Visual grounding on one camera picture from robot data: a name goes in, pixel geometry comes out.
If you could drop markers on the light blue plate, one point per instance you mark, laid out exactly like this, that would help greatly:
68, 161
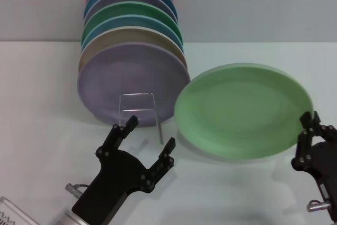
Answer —
126, 22

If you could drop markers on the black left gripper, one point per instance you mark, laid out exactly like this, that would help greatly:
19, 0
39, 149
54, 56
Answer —
116, 183

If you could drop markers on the light green plate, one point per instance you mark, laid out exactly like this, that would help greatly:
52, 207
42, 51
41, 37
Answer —
237, 111

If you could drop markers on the beige plate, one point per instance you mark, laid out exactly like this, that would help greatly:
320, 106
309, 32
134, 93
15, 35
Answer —
118, 36

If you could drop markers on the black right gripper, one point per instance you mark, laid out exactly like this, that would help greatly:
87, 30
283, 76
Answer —
326, 164

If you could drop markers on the lilac plate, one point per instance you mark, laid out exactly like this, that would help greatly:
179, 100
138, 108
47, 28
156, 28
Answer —
126, 72

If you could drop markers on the dark green plate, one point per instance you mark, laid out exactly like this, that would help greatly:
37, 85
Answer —
131, 9

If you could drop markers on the perforated grey camera housing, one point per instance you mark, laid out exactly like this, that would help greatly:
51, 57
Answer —
13, 211

